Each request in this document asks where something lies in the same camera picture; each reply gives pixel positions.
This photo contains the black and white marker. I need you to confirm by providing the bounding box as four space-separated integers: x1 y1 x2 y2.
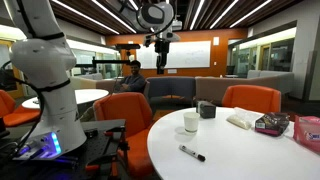
179 145 206 162

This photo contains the orange chair far right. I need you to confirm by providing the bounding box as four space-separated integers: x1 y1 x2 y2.
222 85 281 113

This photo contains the dark snack packet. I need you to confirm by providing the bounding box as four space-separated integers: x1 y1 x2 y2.
255 112 289 137

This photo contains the orange chair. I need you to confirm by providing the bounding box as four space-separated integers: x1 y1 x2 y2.
93 92 153 179
0 90 40 127
222 85 281 113

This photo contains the orange chair far left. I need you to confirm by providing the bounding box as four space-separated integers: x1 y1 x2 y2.
0 90 40 127

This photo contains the seated man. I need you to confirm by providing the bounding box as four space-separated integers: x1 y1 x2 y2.
119 60 145 92

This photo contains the white paper cup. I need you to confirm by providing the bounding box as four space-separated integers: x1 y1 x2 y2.
183 112 200 133

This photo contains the pink snack packet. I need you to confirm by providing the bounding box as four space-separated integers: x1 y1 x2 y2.
293 116 320 154

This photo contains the clear plastic bag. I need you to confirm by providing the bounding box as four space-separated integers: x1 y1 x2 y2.
227 107 262 130

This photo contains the orange chair near left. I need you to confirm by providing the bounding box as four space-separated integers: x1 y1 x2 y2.
93 92 153 179

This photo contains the black tissue box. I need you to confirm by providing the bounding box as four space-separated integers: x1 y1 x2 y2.
196 101 216 119

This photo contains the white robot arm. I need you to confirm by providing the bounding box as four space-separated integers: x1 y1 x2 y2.
4 0 182 161

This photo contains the grey and beige sofa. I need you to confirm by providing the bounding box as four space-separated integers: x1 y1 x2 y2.
147 70 294 103

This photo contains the black robot mounting cart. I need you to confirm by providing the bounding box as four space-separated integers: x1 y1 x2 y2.
0 119 126 180

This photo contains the wall whiteboard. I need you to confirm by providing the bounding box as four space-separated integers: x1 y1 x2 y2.
136 41 211 69

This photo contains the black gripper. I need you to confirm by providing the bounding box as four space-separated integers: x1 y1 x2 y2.
155 39 170 74

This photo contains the small white round table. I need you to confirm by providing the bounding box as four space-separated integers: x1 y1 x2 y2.
22 89 109 109

